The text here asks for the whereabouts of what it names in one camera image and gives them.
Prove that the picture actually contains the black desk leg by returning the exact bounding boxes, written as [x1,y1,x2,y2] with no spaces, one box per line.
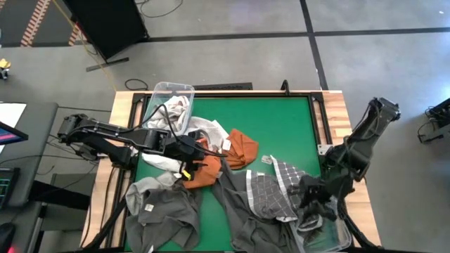
[30,181,91,212]

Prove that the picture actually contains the white paper sheet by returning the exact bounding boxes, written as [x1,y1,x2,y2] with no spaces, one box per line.
[0,102,27,129]

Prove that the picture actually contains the white garment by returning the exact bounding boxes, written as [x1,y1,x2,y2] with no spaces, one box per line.
[141,103,228,158]

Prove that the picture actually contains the white plain towel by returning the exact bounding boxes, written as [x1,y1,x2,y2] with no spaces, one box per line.
[140,151,184,174]

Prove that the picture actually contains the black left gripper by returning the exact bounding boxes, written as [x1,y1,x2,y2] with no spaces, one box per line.
[165,131,208,182]

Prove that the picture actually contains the dark grey plain towel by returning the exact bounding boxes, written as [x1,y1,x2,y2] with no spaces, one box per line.
[210,158,303,253]

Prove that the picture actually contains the clear plastic bin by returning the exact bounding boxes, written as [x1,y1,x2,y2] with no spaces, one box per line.
[141,81,195,137]
[290,196,353,253]

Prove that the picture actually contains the orange towel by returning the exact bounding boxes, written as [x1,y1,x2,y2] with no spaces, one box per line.
[181,137,223,190]
[221,128,260,171]

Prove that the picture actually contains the yellow cable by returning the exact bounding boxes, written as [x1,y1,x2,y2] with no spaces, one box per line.
[52,0,117,93]

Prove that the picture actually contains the grey desk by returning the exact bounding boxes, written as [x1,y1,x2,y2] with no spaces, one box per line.
[0,101,60,253]

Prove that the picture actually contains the black cable bundle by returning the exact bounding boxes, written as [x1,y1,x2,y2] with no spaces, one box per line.
[79,164,129,253]
[335,196,383,251]

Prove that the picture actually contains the grey checked towel white border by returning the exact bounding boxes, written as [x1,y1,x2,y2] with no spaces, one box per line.
[245,169,299,223]
[269,155,312,200]

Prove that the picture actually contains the black robot device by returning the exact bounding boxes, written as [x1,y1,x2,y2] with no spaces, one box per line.
[416,97,450,145]

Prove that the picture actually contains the green table mat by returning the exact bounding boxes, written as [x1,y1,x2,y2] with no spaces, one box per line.
[123,96,323,252]

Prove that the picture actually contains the black ribbed strip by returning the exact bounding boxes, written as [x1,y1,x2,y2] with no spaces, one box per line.
[192,82,254,91]

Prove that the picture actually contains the white waffle towel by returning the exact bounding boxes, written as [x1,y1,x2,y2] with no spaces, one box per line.
[146,95,191,134]
[184,116,230,153]

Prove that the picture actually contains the small yellow object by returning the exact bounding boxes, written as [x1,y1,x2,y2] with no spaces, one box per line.
[0,58,12,81]

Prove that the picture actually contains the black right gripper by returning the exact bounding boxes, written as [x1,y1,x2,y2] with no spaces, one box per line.
[298,174,338,226]

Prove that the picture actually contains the black standing panel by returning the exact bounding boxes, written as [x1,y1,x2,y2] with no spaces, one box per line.
[62,0,149,73]

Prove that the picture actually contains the grey waffle towel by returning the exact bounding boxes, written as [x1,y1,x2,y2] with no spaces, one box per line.
[123,181,204,253]

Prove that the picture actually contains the computer keyboard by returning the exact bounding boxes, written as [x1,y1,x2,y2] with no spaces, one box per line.
[0,167,21,209]

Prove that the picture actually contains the black floor cable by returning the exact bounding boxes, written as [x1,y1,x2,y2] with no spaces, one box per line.
[124,78,150,92]
[135,0,184,19]

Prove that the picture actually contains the light grey towel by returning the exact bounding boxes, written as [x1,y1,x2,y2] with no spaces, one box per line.
[124,171,181,216]

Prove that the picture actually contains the computer monitor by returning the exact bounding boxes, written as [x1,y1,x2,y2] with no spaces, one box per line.
[0,120,30,146]

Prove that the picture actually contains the black computer mouse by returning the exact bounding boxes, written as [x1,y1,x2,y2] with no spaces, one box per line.
[0,222,17,253]

